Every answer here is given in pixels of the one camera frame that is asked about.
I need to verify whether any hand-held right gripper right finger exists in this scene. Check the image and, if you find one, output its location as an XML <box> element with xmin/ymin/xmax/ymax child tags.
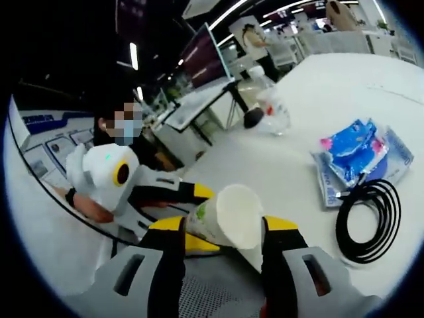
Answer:
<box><xmin>260</xmin><ymin>214</ymin><xmax>364</xmax><ymax>318</ymax></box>

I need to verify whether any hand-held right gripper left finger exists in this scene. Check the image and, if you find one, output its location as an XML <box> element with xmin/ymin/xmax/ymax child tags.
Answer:
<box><xmin>94</xmin><ymin>217</ymin><xmax>187</xmax><ymax>318</ymax></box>

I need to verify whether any white paper cup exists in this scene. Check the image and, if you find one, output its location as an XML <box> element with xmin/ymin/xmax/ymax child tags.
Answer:
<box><xmin>184</xmin><ymin>184</ymin><xmax>266</xmax><ymax>272</ymax></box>

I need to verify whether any black cable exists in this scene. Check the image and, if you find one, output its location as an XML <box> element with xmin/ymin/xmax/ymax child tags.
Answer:
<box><xmin>335</xmin><ymin>171</ymin><xmax>402</xmax><ymax>265</ymax></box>

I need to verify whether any black computer mouse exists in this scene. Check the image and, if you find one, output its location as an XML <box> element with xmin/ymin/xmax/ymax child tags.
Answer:
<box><xmin>242</xmin><ymin>107</ymin><xmax>265</xmax><ymax>129</ymax></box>

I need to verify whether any blue tissue packet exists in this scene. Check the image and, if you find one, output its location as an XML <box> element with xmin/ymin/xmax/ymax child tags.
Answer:
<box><xmin>319</xmin><ymin>118</ymin><xmax>389</xmax><ymax>190</ymax></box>

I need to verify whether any clear bag with blue disc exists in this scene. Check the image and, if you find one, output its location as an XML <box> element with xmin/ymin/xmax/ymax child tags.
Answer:
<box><xmin>310</xmin><ymin>125</ymin><xmax>415</xmax><ymax>209</ymax></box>

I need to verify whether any person's left hand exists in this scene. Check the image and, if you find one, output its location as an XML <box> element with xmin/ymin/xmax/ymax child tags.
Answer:
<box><xmin>73</xmin><ymin>191</ymin><xmax>116</xmax><ymax>224</ymax></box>

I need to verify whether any black wristband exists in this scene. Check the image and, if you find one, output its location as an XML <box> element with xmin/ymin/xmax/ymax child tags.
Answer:
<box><xmin>64</xmin><ymin>186</ymin><xmax>78</xmax><ymax>207</ymax></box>

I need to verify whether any person's head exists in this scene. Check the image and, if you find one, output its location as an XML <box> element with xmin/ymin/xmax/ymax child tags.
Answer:
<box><xmin>93</xmin><ymin>99</ymin><xmax>115</xmax><ymax>144</ymax></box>

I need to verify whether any white side desk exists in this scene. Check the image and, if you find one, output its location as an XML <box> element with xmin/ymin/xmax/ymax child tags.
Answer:
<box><xmin>163</xmin><ymin>80</ymin><xmax>239</xmax><ymax>134</ymax></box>

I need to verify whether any white table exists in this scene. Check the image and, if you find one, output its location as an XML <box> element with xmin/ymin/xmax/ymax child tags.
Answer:
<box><xmin>178</xmin><ymin>52</ymin><xmax>424</xmax><ymax>299</ymax></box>

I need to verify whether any large dark monitor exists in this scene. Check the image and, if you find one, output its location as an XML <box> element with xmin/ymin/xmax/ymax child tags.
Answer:
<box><xmin>180</xmin><ymin>22</ymin><xmax>237</xmax><ymax>89</ymax></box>

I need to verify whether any wall display board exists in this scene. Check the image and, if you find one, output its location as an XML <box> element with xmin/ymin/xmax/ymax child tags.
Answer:
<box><xmin>13</xmin><ymin>111</ymin><xmax>97</xmax><ymax>187</ymax></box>

